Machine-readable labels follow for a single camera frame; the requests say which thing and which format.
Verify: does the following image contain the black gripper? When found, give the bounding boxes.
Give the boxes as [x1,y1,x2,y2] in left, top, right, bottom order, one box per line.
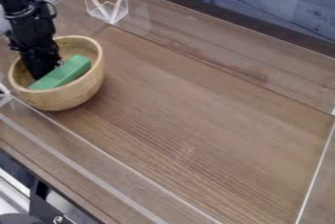
[3,0,61,79]

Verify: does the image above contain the green rectangular stick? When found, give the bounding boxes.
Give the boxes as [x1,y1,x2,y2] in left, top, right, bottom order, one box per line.
[29,54,91,90]

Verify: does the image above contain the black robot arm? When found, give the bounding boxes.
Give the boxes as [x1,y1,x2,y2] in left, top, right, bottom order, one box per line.
[0,0,62,79]

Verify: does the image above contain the wooden bowl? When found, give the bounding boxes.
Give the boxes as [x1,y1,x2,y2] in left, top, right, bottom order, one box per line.
[8,35,105,112]

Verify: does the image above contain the clear acrylic corner bracket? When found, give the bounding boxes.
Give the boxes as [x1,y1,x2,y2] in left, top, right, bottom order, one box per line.
[83,0,129,25]

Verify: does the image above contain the clear acrylic front wall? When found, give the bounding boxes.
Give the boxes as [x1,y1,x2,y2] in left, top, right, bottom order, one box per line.
[0,90,223,224]

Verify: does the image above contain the clear acrylic wall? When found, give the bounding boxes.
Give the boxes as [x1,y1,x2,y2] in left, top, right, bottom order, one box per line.
[0,90,223,224]
[117,0,335,114]

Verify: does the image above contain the black table frame bracket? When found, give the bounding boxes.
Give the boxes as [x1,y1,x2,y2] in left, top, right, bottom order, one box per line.
[29,181,78,224]

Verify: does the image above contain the clear acrylic back wall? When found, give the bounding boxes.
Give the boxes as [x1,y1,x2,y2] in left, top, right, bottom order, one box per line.
[117,0,335,114]

